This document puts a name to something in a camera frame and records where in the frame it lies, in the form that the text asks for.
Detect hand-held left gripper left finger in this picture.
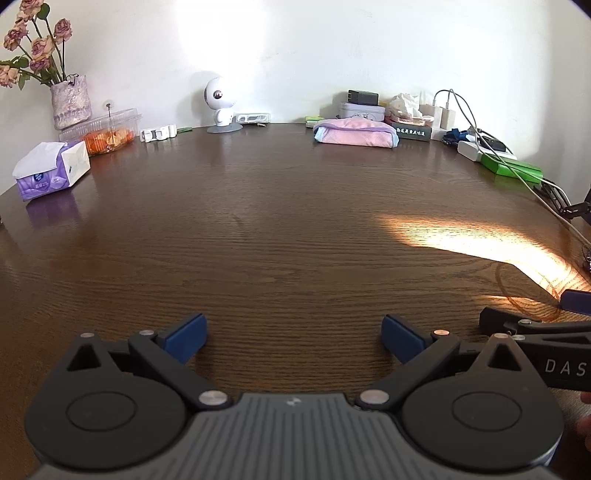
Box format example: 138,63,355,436
65,313,232,414

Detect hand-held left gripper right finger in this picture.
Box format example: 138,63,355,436
355,314,528,412

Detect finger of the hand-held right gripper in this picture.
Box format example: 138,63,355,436
560,289,591,318
479,306,591,345

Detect pink and blue clothes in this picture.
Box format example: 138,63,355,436
313,117,400,150

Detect person's right hand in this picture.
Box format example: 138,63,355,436
579,392,591,454

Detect black phone stand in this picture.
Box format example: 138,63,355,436
534,177,591,221

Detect white power bank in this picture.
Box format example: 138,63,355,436
457,139,484,162

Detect black electronic device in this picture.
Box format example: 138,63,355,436
475,136,514,156

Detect white clip gadget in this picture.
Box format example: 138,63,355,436
139,124,178,143

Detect dark green tissue box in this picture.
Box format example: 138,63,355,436
390,115,435,142

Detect purple white tissue pack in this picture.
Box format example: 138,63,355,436
12,140,92,203

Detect clear plastic snack container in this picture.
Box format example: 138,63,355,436
58,108,142,158

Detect grey tin box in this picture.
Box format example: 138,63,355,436
337,101,387,122

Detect white tissue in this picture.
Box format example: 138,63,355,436
385,92,424,120

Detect purple white vase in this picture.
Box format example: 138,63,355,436
50,75,93,131

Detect pink dried roses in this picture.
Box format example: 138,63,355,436
0,0,75,89

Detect white cable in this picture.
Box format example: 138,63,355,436
433,89,591,251

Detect white robot-shaped camera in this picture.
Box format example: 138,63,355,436
204,76,243,135

